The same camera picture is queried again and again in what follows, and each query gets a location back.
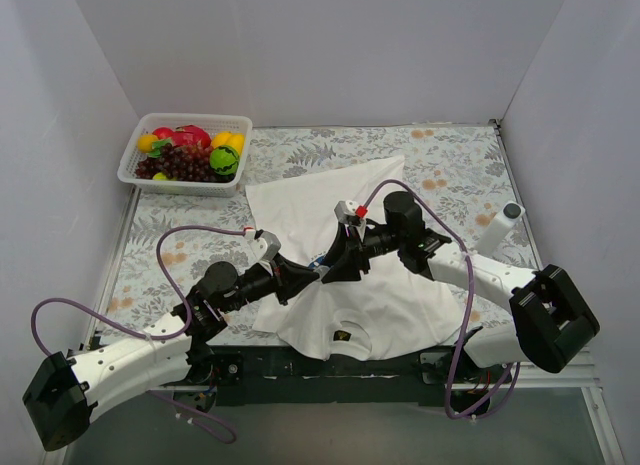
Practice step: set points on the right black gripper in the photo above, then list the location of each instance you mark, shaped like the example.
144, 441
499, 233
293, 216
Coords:
356, 250

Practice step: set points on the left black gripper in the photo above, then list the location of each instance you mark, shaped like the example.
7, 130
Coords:
281, 276

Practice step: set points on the white t-shirt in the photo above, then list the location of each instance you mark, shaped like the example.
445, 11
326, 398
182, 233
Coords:
367, 308

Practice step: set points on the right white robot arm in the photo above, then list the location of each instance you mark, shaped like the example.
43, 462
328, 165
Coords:
550, 320

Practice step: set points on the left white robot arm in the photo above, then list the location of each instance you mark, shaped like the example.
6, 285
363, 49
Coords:
68, 393

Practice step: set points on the green toy watermelon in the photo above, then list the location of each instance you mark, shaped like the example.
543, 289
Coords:
224, 160

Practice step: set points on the yellow toy bell pepper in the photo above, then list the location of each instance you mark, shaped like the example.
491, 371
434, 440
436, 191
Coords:
235, 141

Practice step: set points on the purple toy grapes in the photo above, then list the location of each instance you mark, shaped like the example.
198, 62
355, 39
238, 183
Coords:
186, 164

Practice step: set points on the white cylindrical bottle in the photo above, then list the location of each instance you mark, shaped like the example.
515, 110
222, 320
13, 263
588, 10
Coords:
499, 227

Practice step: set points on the pink dragon fruit toy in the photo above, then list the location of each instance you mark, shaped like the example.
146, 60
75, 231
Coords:
191, 136

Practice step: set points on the red toy apple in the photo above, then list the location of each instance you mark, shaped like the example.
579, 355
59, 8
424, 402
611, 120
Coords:
163, 133

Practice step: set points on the orange toy fruit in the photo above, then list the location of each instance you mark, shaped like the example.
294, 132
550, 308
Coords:
145, 143

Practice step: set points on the white plastic basket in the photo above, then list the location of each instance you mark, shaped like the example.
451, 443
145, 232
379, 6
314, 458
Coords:
212, 124

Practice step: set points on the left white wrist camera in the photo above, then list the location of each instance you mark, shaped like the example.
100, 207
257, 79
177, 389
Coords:
263, 244

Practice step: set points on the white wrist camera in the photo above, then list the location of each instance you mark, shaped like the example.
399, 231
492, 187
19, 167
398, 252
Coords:
263, 244
350, 214

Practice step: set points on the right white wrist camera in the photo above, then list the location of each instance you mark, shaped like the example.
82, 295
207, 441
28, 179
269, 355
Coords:
350, 214

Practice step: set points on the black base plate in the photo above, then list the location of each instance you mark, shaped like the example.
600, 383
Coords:
229, 376

